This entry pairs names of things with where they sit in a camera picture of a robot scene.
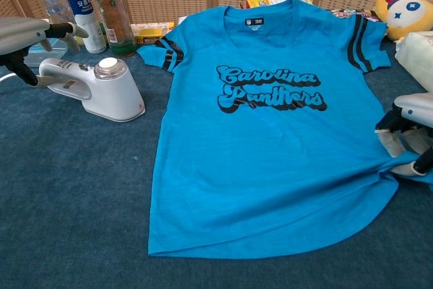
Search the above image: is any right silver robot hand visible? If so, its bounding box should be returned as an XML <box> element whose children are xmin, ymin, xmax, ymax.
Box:
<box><xmin>374</xmin><ymin>91</ymin><xmax>433</xmax><ymax>177</ymax></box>

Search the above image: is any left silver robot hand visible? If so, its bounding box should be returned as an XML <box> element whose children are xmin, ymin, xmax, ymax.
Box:
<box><xmin>0</xmin><ymin>17</ymin><xmax>89</xmax><ymax>87</ymax></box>

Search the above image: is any white handheld steamer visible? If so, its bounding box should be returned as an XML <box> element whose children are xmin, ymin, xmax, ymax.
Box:
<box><xmin>38</xmin><ymin>58</ymin><xmax>146</xmax><ymax>123</ymax></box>

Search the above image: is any blue Carolina Panthers T-shirt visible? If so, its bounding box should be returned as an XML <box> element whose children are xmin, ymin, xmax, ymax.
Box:
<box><xmin>137</xmin><ymin>0</ymin><xmax>433</xmax><ymax>259</ymax></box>

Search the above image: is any clear blue-lidded food container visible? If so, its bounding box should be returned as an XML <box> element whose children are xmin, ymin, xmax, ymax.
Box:
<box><xmin>23</xmin><ymin>39</ymin><xmax>68</xmax><ymax>68</ymax></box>

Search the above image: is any clear water bottle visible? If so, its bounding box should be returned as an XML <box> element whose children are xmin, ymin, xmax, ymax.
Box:
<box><xmin>30</xmin><ymin>0</ymin><xmax>77</xmax><ymax>43</ymax></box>

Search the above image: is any long white tissue pack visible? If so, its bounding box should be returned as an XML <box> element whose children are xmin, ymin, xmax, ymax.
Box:
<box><xmin>394</xmin><ymin>30</ymin><xmax>433</xmax><ymax>95</ymax></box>

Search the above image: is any white bottle with blue cap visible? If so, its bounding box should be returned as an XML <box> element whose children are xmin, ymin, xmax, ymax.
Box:
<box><xmin>59</xmin><ymin>0</ymin><xmax>108</xmax><ymax>55</ymax></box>

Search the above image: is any yellow plush toy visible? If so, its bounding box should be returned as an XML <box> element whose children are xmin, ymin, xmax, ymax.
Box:
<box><xmin>371</xmin><ymin>0</ymin><xmax>433</xmax><ymax>42</ymax></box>

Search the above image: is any green-label tea bottle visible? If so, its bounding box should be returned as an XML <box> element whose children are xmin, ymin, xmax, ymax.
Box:
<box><xmin>89</xmin><ymin>0</ymin><xmax>137</xmax><ymax>58</ymax></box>

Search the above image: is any dark sanitary pad pack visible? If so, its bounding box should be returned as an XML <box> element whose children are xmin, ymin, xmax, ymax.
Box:
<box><xmin>329</xmin><ymin>7</ymin><xmax>383</xmax><ymax>22</ymax></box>

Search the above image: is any small yellow carton box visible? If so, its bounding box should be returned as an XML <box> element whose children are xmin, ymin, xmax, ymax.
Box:
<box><xmin>130</xmin><ymin>22</ymin><xmax>175</xmax><ymax>45</ymax></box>

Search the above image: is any dark teal table carpet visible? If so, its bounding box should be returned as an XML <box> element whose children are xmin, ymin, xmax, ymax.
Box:
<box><xmin>0</xmin><ymin>40</ymin><xmax>433</xmax><ymax>289</ymax></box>

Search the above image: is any yellow snack bag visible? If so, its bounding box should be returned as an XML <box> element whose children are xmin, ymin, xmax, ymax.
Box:
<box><xmin>246</xmin><ymin>0</ymin><xmax>312</xmax><ymax>9</ymax></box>

